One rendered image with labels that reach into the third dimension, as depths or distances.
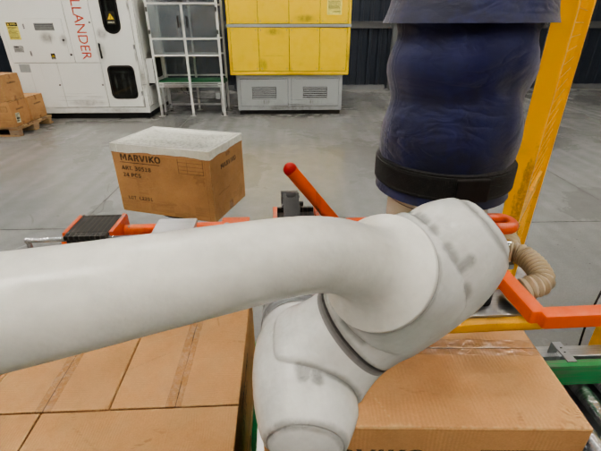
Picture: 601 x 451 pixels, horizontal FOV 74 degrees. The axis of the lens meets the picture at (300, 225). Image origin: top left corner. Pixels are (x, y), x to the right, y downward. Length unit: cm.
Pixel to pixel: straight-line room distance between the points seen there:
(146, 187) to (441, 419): 194
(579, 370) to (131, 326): 149
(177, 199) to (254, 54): 585
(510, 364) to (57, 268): 91
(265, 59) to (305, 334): 761
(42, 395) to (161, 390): 37
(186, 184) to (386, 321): 196
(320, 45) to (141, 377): 703
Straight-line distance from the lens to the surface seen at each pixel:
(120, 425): 141
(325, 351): 38
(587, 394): 165
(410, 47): 62
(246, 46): 792
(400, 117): 64
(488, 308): 77
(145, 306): 22
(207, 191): 217
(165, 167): 226
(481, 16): 58
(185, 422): 136
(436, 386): 91
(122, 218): 77
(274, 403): 38
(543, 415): 94
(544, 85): 127
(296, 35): 788
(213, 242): 23
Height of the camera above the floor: 160
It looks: 27 degrees down
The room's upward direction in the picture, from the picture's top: straight up
